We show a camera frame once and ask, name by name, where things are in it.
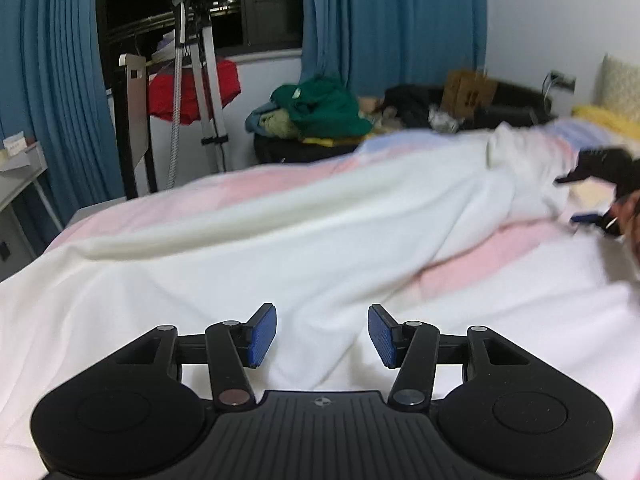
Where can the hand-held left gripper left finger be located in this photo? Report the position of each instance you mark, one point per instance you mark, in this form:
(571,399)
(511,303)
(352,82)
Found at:
(262,336)

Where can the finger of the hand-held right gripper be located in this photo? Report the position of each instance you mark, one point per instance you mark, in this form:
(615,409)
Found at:
(582,167)
(587,218)

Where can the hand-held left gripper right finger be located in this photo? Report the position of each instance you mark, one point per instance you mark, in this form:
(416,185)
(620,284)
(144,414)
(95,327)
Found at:
(382,336)

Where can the white pants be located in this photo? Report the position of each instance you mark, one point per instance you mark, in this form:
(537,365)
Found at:
(280,265)

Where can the person's right hand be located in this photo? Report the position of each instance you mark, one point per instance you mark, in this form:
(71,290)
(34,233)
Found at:
(629,212)

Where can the yellow blanket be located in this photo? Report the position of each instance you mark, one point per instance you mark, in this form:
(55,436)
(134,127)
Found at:
(612,117)

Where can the cream textured pillow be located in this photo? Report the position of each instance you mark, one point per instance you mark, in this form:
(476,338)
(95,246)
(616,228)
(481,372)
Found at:
(621,85)

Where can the black sofa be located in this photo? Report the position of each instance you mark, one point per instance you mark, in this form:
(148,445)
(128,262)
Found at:
(520,105)

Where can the brown paper bag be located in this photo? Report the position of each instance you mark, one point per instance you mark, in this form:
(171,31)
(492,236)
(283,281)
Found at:
(467,91)

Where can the pastel tie-dye bed sheet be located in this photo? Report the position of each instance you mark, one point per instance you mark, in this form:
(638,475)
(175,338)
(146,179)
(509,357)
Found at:
(165,205)

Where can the black garment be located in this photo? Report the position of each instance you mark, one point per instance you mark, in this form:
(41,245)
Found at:
(410,105)

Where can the black laundry basket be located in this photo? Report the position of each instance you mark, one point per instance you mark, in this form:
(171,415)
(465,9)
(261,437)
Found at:
(300,152)

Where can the grey-blue garment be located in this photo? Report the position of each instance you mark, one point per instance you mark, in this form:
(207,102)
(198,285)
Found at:
(257,119)

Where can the blue curtain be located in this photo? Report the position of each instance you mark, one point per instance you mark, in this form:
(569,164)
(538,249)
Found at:
(50,85)
(395,25)

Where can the green garment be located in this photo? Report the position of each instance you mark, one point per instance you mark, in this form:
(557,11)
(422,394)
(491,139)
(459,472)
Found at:
(325,107)

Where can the red cloth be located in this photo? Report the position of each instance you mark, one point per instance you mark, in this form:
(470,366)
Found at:
(162,95)

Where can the white vanity desk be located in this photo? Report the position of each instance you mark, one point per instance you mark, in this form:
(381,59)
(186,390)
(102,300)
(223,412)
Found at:
(15,195)

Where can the white cloth on windowsill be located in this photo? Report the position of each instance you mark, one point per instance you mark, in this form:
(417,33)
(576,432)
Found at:
(167,45)

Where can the white tissue box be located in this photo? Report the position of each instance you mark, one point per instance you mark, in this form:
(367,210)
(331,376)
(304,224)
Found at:
(15,149)

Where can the white wall socket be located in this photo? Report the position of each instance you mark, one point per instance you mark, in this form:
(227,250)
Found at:
(563,80)

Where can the grey bed frame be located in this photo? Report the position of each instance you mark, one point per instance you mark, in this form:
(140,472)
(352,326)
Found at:
(92,210)

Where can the black and silver frame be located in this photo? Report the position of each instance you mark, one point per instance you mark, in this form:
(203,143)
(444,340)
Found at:
(131,125)

